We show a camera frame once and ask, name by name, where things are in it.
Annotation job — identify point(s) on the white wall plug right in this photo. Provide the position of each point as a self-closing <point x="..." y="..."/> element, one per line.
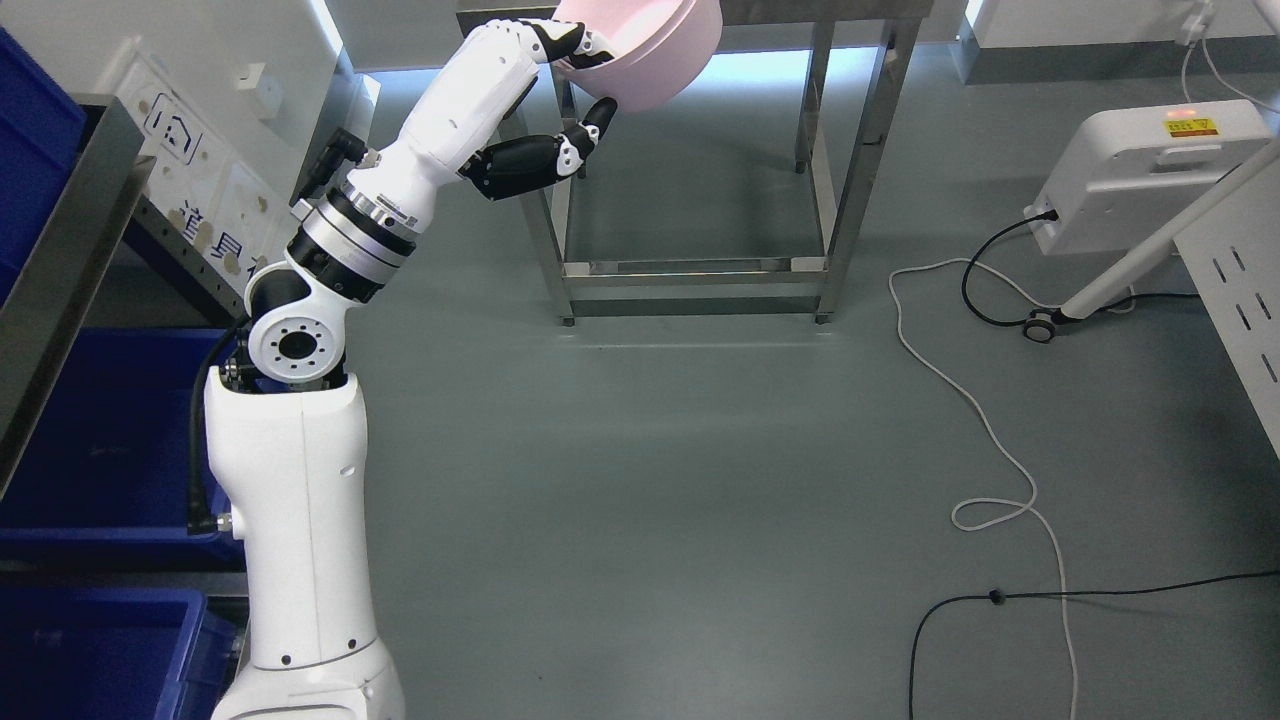
<point x="1195" y="23"/>

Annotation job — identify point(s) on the white machine with red light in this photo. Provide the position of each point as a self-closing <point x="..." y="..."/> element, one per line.
<point x="1127" y="172"/>

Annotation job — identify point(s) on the white sign board blue characters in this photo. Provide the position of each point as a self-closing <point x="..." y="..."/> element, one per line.
<point x="222" y="177"/>

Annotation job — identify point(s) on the white perforated panel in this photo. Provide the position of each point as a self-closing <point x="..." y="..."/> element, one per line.
<point x="1232" y="255"/>

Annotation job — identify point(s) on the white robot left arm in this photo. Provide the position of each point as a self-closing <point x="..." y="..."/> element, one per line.
<point x="286" y="424"/>

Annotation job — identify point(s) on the stainless steel table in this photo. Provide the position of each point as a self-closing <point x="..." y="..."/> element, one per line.
<point x="692" y="232"/>

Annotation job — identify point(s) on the steel shelf rail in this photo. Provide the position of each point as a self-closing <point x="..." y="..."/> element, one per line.
<point x="56" y="288"/>

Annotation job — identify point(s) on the pink bowl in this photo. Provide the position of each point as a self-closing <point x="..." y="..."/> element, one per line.
<point x="659" y="48"/>

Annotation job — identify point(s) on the white wall socket left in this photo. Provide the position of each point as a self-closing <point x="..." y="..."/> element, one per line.
<point x="260" y="89"/>

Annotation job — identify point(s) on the blue bin far lower left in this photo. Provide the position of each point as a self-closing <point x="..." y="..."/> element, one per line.
<point x="112" y="653"/>

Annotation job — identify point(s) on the blue bin upper left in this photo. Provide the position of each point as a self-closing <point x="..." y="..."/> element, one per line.
<point x="41" y="130"/>

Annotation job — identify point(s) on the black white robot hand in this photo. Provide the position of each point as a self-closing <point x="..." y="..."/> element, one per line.
<point x="534" y="162"/>

